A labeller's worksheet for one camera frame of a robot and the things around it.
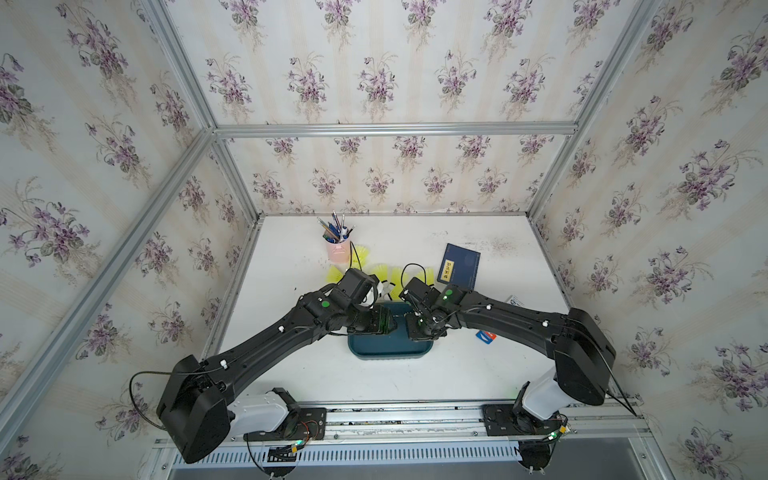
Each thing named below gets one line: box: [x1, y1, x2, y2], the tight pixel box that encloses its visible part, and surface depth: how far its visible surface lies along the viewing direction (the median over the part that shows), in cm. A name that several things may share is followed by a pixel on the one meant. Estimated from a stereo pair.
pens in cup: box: [316, 210, 356, 243], surface depth 103 cm
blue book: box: [437, 243, 481, 289], surface depth 106 cm
